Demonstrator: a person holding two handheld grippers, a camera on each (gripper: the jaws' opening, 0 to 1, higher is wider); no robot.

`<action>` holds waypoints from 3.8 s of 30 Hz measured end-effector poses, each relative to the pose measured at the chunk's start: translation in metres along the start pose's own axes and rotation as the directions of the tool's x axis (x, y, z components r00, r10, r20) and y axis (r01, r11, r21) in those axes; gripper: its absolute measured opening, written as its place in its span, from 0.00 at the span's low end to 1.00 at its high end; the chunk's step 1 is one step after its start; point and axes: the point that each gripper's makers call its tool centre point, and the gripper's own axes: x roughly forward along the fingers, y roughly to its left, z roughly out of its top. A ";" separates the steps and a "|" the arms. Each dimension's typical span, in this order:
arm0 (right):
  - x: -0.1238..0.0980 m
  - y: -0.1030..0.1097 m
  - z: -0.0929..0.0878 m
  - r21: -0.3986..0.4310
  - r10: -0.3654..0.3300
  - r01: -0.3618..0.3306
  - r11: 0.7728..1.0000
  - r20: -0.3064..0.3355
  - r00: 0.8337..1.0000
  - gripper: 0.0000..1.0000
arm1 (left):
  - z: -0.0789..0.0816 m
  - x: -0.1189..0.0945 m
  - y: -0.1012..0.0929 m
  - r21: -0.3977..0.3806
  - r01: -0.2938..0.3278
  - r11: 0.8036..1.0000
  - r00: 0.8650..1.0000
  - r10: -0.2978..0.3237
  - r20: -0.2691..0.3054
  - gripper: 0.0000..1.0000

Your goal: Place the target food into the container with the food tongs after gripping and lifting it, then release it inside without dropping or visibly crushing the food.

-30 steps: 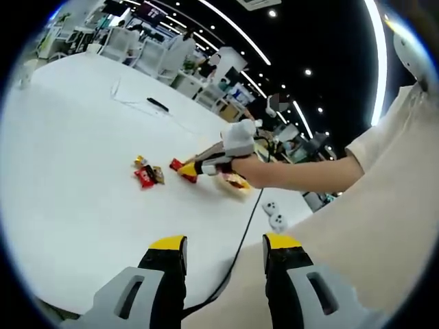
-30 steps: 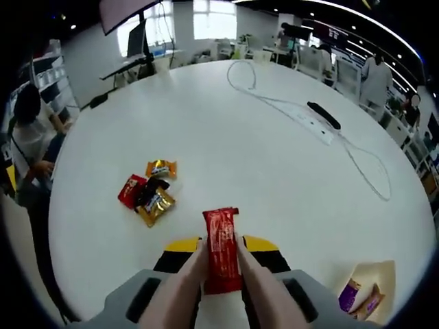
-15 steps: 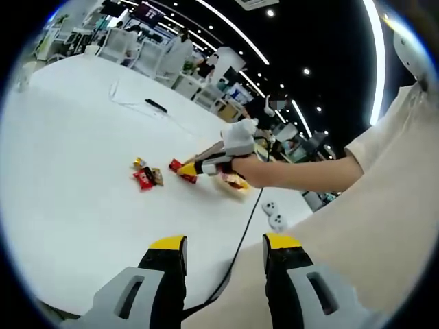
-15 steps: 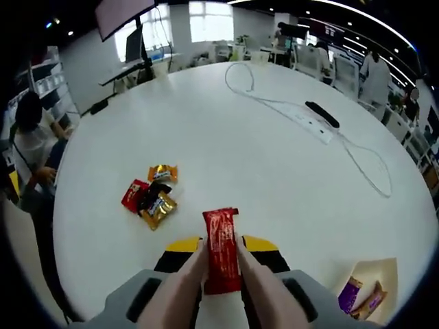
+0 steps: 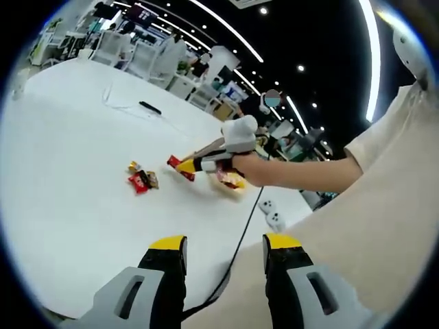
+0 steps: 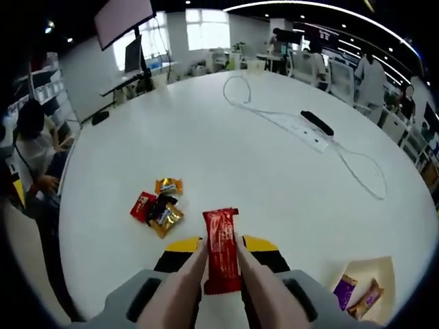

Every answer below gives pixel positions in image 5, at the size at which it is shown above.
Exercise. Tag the black monitor on stand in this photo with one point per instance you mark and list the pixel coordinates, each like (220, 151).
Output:
(104, 8)

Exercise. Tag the long red snack food packet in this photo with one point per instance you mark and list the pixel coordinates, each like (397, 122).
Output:
(188, 176)

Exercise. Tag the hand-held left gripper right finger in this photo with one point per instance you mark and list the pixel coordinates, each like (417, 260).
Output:
(302, 298)

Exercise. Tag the gold snack food packet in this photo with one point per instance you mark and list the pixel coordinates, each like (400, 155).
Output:
(153, 180)

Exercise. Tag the small red snack food packet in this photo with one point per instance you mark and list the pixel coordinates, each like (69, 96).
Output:
(139, 182)

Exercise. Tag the white handheld controller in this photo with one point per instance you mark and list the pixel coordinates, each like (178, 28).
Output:
(276, 219)
(268, 205)

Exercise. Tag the white office chair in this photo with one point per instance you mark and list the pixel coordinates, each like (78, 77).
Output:
(109, 48)
(205, 99)
(147, 60)

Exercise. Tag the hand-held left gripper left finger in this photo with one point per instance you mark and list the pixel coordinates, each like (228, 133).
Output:
(137, 298)

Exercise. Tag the ceiling light strip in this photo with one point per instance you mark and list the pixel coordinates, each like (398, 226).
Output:
(376, 68)
(229, 30)

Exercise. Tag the cardboard box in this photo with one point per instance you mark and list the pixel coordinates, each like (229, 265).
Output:
(223, 110)

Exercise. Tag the small orange snack food packet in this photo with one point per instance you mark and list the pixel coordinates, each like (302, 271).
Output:
(134, 167)

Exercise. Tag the white worn device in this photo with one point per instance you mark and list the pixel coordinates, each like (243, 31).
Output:
(408, 51)

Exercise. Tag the dark red wall screen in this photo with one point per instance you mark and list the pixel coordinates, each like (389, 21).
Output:
(140, 12)

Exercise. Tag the green potted plant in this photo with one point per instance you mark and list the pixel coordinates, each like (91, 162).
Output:
(185, 66)

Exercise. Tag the beige hexagonal container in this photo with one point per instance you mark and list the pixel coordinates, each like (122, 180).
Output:
(233, 196)

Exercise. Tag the yellow clear snack food packet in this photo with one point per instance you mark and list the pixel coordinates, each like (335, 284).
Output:
(239, 184)

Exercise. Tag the white cabinet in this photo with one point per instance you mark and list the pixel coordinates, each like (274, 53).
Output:
(181, 84)

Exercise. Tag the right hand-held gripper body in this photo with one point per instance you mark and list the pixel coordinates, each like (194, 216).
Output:
(240, 137)

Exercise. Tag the black oblong device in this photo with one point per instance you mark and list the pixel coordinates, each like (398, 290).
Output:
(150, 106)

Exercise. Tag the person's right hand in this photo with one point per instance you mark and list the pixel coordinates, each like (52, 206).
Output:
(255, 168)

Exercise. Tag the ceiling air vent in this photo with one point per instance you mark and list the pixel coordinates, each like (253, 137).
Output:
(245, 2)

